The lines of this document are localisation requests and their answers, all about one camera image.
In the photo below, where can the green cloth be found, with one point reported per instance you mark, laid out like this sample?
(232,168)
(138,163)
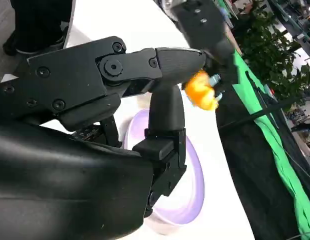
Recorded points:
(277,155)

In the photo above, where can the black metal frame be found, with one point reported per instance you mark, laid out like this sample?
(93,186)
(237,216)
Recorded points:
(290,22)

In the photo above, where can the person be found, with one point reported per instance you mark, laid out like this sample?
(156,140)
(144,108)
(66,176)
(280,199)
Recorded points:
(37,22)

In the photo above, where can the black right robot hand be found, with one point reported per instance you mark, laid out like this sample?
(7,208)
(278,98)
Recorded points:
(57,175)

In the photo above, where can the black cloth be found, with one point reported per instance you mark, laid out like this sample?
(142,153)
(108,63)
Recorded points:
(245,162)

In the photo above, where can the lilac plate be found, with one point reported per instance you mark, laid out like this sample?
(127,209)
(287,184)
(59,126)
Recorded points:
(192,180)

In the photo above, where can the orange white toy bread roll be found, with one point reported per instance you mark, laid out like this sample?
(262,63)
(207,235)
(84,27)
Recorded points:
(200,92)

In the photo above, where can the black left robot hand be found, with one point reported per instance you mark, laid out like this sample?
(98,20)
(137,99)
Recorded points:
(202,27)

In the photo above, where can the green leafy plant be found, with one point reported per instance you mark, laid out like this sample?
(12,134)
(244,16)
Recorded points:
(262,37)

